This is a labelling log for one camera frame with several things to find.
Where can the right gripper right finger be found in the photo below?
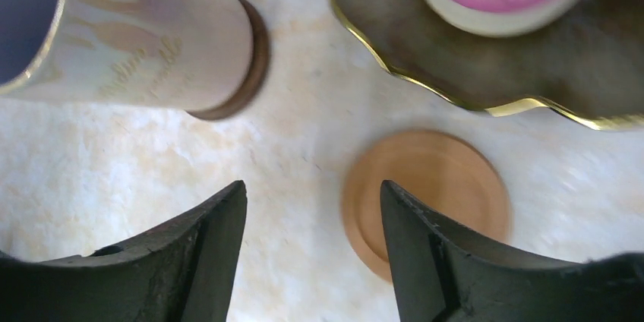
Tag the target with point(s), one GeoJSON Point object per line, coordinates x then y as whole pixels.
{"type": "Point", "coordinates": [445, 271]}

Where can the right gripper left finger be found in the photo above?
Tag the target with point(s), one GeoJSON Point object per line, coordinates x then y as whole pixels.
{"type": "Point", "coordinates": [181, 270]}

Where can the light brown round coaster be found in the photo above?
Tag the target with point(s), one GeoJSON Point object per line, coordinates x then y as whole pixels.
{"type": "Point", "coordinates": [441, 170]}

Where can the dark brown round coaster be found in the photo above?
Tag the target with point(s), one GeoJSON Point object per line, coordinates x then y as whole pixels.
{"type": "Point", "coordinates": [255, 76]}

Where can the three-tier glass cake stand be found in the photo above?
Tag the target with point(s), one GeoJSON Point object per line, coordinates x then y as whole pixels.
{"type": "Point", "coordinates": [586, 66]}

